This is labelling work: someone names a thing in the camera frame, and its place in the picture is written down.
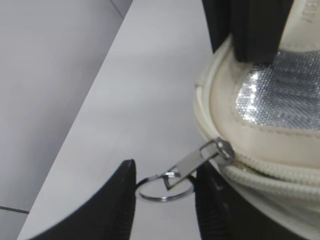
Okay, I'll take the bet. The cream zippered bag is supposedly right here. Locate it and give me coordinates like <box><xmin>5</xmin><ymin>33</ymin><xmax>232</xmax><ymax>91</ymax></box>
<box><xmin>193</xmin><ymin>0</ymin><xmax>320</xmax><ymax>240</ymax></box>

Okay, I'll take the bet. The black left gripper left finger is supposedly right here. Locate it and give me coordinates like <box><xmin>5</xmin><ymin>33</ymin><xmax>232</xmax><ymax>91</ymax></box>
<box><xmin>34</xmin><ymin>159</ymin><xmax>137</xmax><ymax>240</ymax></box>

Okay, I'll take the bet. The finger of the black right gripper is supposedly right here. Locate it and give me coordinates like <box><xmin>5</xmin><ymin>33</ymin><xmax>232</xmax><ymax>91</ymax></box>
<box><xmin>230</xmin><ymin>0</ymin><xmax>292</xmax><ymax>63</ymax></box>
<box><xmin>202</xmin><ymin>0</ymin><xmax>231</xmax><ymax>54</ymax></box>

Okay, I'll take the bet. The silver zipper pull with ring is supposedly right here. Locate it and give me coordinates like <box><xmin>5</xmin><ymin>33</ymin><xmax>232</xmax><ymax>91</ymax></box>
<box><xmin>135</xmin><ymin>137</ymin><xmax>235</xmax><ymax>203</ymax></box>

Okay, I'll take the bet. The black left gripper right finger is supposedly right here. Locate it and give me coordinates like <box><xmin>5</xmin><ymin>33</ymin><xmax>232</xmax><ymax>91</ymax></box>
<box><xmin>196</xmin><ymin>163</ymin><xmax>320</xmax><ymax>240</ymax></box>

